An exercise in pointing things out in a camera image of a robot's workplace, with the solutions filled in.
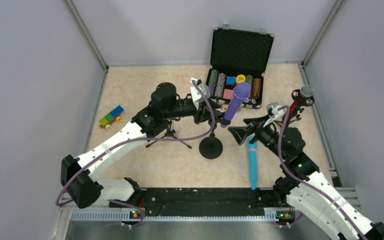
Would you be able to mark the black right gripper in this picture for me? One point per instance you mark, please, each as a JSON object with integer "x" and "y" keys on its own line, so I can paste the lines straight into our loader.
{"x": 253, "y": 129}

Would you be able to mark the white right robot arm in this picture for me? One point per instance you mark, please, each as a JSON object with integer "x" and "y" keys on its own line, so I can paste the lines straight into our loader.
{"x": 304, "y": 187}

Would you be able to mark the colourful toy block car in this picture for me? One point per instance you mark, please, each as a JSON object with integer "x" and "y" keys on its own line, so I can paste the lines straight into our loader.
{"x": 110, "y": 118}

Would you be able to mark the orange black chip stack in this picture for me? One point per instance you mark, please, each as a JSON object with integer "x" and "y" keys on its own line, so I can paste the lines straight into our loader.
{"x": 256, "y": 88}

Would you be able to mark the aluminium front rail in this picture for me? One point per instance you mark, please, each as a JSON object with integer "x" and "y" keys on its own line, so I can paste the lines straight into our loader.
{"x": 105, "y": 211}

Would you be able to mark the small tripod mic stand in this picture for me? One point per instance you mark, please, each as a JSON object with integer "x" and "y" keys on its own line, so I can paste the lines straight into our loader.
{"x": 170, "y": 133}

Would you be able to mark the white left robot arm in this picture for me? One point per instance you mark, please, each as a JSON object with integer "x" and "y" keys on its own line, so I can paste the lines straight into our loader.
{"x": 80, "y": 175}

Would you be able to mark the round base clip mic stand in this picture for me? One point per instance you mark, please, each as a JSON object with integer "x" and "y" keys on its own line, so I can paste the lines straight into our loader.
{"x": 211, "y": 147}

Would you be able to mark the shock mount tripod mic stand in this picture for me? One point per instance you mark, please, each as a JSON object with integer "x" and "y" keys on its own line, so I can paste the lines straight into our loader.
{"x": 299, "y": 102}

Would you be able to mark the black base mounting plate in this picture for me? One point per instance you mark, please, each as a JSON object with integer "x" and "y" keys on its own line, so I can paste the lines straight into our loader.
{"x": 211, "y": 202}

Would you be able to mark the purple green chip stack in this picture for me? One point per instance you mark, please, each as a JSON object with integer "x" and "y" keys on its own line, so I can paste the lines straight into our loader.
{"x": 212, "y": 82}

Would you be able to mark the cyan toy microphone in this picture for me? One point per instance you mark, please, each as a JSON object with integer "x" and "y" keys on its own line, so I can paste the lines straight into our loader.
{"x": 252, "y": 153}

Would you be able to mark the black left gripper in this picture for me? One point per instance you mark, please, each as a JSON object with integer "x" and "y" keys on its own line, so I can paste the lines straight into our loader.
{"x": 202, "y": 111}

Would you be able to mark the purple toy microphone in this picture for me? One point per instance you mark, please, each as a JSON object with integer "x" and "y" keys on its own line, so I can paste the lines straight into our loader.
{"x": 241, "y": 92}

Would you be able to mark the red glitter microphone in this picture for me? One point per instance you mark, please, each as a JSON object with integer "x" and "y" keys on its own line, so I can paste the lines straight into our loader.
{"x": 298, "y": 101}

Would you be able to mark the blue dealer chip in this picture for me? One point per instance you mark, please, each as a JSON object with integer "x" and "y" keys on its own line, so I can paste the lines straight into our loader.
{"x": 231, "y": 80}

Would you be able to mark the yellow dealer chip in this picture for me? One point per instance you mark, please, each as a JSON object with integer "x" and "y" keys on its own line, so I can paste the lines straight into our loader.
{"x": 240, "y": 78}

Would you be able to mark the black poker chip case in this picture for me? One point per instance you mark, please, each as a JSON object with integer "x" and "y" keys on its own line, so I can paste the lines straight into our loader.
{"x": 239, "y": 52}

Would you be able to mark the green red chip stack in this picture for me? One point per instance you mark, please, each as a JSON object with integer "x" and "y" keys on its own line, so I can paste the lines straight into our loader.
{"x": 249, "y": 79}

